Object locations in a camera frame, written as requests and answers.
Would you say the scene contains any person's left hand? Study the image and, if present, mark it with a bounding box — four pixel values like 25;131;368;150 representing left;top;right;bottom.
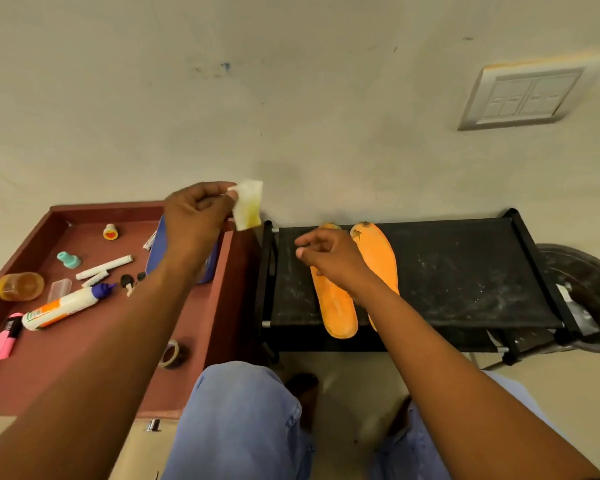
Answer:
162;182;239;276

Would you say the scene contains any person's right hand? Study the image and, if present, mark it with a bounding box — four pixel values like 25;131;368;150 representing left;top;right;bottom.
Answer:
294;228;382;301

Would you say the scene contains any white stained cloth piece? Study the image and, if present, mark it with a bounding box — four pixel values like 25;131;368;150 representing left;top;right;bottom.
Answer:
227;180;264;232

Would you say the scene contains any person's left forearm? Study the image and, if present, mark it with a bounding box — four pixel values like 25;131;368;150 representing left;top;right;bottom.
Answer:
0;255;216;480

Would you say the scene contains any person's right forearm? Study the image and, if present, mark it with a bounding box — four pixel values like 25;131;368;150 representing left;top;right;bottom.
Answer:
352;277;600;480

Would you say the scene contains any orange shoe insole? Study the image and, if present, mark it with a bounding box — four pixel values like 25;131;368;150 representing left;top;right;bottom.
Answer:
309;223;359;340
349;221;400;332

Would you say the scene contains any blue box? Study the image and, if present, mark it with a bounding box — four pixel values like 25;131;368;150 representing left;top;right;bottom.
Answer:
145;215;221;285

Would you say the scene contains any long white chalk marker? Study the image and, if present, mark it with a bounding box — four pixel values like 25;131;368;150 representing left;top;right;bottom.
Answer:
75;255;134;281

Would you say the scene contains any person's left foot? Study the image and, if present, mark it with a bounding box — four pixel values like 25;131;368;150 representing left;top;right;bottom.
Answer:
285;373;321;433

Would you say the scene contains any black shoe rack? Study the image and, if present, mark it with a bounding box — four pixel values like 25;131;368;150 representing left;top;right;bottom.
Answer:
254;208;589;368

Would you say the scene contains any clear tape roll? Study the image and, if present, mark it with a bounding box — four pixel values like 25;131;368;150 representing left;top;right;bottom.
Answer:
158;339;182;369

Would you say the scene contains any person's left leg in jeans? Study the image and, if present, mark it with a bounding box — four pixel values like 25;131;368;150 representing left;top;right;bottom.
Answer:
161;361;317;480

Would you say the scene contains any person's leg in jeans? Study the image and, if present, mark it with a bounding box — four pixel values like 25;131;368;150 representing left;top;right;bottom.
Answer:
372;371;571;480
161;361;317;480

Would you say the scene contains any clear plastic cap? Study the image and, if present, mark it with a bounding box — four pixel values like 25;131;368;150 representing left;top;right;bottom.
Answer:
47;278;73;304

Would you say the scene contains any white glue bottle purple cap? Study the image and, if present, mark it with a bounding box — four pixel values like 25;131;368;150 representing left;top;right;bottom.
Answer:
21;283;117;332

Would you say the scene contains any maroon tray table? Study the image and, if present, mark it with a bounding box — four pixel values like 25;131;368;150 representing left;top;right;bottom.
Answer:
0;201;262;421

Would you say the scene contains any person's right leg in jeans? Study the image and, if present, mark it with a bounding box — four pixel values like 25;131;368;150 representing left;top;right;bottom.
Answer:
372;371;571;480

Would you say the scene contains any amber plastic cup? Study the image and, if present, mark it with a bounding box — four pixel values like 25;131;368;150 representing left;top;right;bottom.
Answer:
0;272;46;302

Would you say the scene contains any pink highlighter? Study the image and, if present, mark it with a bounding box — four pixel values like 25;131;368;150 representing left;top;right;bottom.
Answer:
0;313;25;361

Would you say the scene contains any black tyre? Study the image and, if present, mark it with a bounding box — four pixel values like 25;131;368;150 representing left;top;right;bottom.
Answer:
534;243;600;355

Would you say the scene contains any white wall switch plate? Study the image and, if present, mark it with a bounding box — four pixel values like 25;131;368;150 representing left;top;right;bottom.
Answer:
457;51;600;132

